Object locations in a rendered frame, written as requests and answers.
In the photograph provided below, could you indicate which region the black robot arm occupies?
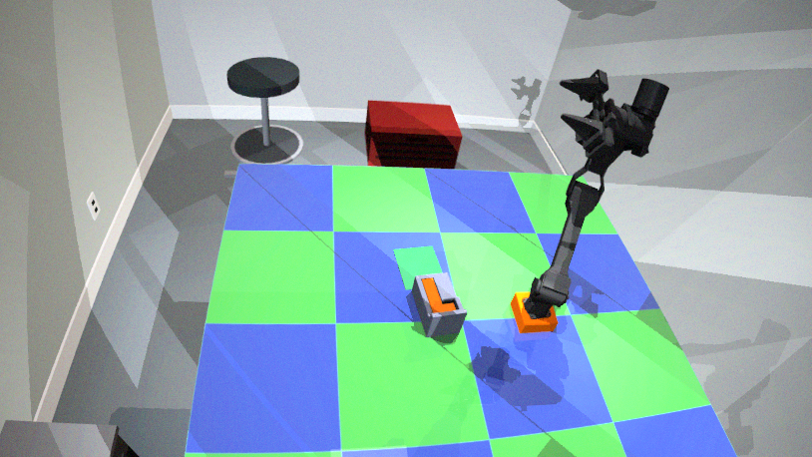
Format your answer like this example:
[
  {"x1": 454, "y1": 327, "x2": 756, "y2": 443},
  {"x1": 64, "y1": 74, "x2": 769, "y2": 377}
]
[{"x1": 522, "y1": 79, "x2": 669, "y2": 319}]

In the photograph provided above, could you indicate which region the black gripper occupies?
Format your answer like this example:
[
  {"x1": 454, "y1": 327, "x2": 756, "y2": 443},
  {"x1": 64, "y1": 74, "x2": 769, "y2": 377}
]
[{"x1": 560, "y1": 69, "x2": 636, "y2": 160}]

